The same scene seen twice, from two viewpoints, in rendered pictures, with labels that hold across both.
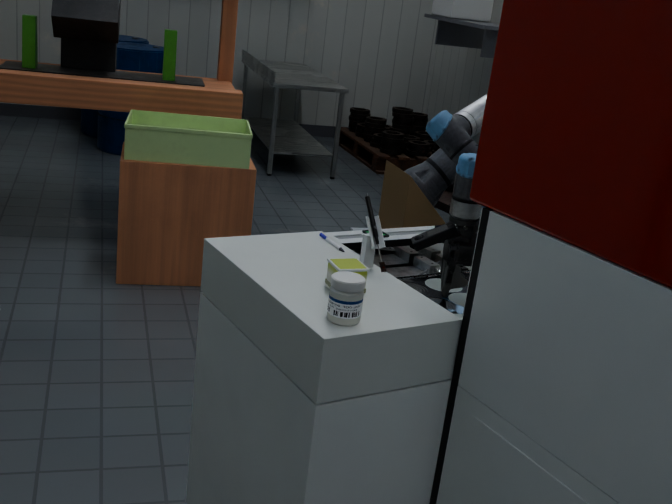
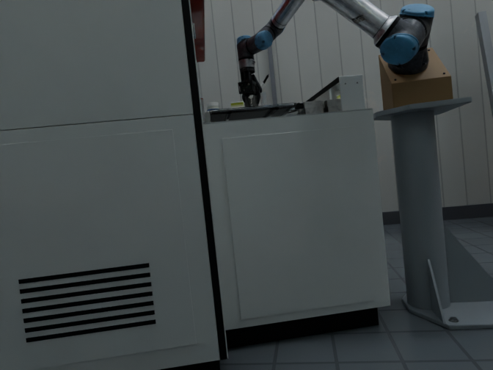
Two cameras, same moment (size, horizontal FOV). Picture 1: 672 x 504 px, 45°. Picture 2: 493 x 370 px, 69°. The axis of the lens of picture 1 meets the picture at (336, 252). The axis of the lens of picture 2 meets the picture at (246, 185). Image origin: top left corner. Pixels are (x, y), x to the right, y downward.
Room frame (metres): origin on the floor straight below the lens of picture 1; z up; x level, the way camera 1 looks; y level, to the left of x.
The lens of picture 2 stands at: (2.66, -1.88, 0.63)
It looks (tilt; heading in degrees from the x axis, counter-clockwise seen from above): 2 degrees down; 117
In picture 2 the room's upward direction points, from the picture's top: 6 degrees counter-clockwise
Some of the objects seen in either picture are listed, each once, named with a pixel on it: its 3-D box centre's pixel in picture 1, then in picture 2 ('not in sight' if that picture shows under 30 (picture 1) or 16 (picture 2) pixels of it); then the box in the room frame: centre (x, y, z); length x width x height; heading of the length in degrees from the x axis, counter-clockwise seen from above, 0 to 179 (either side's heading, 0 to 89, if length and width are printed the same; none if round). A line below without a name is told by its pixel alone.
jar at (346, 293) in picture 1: (345, 298); (213, 111); (1.57, -0.03, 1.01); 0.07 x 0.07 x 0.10
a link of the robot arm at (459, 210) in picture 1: (465, 208); (247, 65); (1.94, -0.30, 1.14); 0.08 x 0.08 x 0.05
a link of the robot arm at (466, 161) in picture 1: (471, 177); (245, 48); (1.94, -0.30, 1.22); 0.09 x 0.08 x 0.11; 157
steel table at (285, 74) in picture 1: (286, 109); not in sight; (7.57, 0.61, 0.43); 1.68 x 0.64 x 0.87; 17
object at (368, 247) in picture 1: (372, 243); (260, 95); (1.90, -0.09, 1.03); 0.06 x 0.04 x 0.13; 33
